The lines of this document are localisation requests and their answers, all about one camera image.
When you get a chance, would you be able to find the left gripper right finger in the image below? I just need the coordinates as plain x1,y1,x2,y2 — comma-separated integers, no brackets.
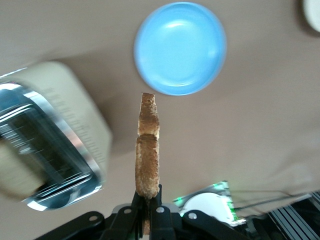
148,183,251,240

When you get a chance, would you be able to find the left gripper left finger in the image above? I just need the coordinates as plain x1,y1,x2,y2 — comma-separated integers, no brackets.
34,189,146,240

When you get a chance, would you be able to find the beige plate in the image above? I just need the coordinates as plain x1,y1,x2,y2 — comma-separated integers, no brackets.
301,0,320,33

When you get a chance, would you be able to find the blue plate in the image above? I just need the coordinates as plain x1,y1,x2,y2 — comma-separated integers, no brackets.
133,1,228,97

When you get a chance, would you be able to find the brown bread slice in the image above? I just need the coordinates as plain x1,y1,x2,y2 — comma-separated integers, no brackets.
134,92,161,236
0,139,45,201

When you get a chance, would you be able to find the beige chrome toaster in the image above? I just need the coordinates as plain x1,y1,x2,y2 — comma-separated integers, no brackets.
0,61,113,211

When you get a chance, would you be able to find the aluminium frame rail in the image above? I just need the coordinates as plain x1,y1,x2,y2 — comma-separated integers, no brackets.
268,191,320,240

